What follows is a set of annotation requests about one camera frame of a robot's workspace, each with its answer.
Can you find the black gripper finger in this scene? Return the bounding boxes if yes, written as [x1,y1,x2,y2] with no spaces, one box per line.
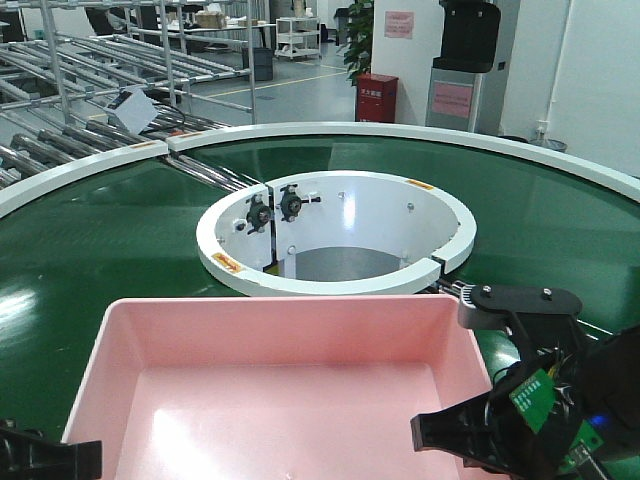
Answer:
[1,419,103,479]

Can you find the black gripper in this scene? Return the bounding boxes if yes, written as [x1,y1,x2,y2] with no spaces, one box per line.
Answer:
[410,284,639,479]

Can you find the pink plastic bin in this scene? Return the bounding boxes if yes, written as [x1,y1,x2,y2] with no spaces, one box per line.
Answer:
[63,295,490,479]

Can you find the white outer conveyor rim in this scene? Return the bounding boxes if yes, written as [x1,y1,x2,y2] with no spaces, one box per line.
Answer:
[1,122,639,217]

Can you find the red fire extinguisher box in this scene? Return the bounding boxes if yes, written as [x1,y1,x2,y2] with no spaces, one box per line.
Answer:
[356,73,399,123]

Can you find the black water dispenser stand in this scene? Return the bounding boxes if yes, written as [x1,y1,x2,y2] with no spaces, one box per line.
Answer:
[426,1,501,132]

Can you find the green potted plant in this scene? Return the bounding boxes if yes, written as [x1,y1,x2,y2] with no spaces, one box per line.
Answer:
[339,0,374,86]

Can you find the grey control box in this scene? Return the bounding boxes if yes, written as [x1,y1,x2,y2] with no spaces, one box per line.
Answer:
[103,87,158,134]

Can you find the metal roller conveyor rack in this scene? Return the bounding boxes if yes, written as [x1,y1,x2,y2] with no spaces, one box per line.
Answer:
[1,1,255,187]

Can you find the white shelving cart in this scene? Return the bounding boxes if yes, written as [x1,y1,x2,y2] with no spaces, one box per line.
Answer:
[274,17,321,60]

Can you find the white inner conveyor ring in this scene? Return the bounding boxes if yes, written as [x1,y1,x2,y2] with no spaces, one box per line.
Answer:
[195,170,478,296]

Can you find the pink wall notice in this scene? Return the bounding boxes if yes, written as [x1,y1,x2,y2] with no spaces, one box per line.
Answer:
[384,11,415,39]

